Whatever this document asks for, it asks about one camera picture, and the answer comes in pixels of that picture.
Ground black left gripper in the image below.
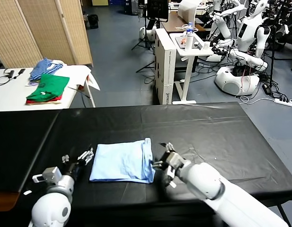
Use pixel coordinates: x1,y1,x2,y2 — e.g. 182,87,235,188
62,146,95,182

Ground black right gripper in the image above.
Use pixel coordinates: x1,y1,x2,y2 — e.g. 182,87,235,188
150,141,177,171

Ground light blue t-shirt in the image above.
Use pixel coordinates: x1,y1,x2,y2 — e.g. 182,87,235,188
89,137,156,184

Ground small white robot base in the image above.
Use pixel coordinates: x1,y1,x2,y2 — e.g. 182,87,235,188
139,26,157,42

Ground beige folded garment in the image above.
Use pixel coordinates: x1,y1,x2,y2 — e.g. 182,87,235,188
26,101,62,106

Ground black adjoining table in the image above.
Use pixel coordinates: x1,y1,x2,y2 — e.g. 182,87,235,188
0,110,60,211

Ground red folded garment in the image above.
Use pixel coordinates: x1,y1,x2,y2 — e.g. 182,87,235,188
27,94,64,105

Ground green folded shirt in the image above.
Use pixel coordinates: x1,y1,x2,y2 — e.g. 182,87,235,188
26,74,71,101

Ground white cloth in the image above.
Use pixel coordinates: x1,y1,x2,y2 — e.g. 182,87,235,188
51,60,101,92

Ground tall white cardboard box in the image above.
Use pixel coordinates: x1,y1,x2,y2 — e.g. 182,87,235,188
154,28,177,105

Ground white standing desk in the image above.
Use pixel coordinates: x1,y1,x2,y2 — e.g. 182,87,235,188
169,33,215,105

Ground white side table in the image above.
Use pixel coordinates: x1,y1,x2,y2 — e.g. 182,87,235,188
0,66,97,112

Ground blue striped garment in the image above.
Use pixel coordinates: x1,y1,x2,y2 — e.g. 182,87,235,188
29,58,64,82

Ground white tumbler bottle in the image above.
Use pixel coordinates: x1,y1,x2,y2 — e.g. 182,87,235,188
185,33,195,52

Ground white power strip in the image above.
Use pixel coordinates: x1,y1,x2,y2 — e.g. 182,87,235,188
274,98,292,107

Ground black tripod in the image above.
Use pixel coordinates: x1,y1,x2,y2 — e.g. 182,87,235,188
131,9,156,52

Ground brown desk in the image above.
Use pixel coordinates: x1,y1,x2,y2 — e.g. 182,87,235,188
161,11,212,34

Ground bamboo folding screen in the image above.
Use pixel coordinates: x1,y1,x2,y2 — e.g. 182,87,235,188
0,0,93,69

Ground black trash bin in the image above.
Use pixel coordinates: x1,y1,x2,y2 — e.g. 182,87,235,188
87,15,99,30

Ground black light stand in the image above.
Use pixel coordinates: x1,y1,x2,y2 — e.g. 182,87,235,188
266,23,279,88

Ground white curved panel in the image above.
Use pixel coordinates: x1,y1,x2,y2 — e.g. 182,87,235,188
178,0,204,26

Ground black monitor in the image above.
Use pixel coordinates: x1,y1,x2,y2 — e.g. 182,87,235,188
147,0,169,23

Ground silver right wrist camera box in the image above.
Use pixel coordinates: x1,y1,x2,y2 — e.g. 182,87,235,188
166,152,186,183

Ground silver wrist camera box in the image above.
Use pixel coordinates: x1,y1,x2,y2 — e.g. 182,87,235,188
32,166,62,187
166,152,186,183

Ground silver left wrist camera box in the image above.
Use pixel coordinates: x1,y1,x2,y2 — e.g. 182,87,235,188
32,166,62,187

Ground black cable with adapter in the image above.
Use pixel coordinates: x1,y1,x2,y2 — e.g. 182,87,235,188
0,70,17,87

